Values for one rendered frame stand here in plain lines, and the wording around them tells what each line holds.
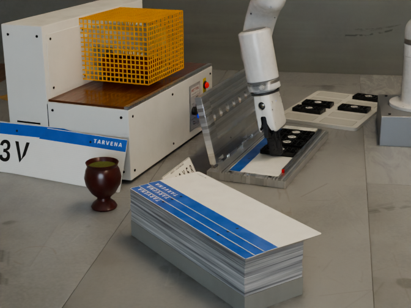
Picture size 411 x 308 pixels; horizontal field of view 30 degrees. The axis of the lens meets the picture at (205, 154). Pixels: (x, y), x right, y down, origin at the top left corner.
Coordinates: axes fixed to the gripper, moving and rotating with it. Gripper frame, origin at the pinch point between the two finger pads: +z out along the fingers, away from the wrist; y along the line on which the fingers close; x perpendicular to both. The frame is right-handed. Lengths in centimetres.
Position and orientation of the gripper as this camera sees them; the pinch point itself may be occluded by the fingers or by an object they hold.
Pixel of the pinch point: (275, 147)
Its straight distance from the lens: 204.0
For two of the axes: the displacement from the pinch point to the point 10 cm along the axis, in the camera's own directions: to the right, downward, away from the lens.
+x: -9.1, 0.8, 4.2
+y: 3.8, -3.0, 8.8
